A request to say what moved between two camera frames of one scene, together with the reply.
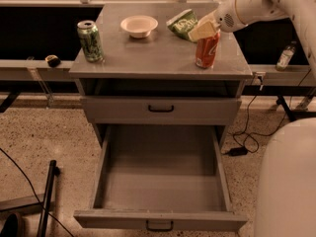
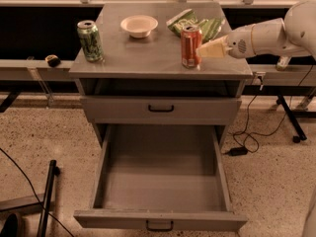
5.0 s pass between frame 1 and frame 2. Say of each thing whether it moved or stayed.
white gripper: moved
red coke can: moved
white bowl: stayed
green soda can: stayed
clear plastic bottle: stayed
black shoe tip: stayed
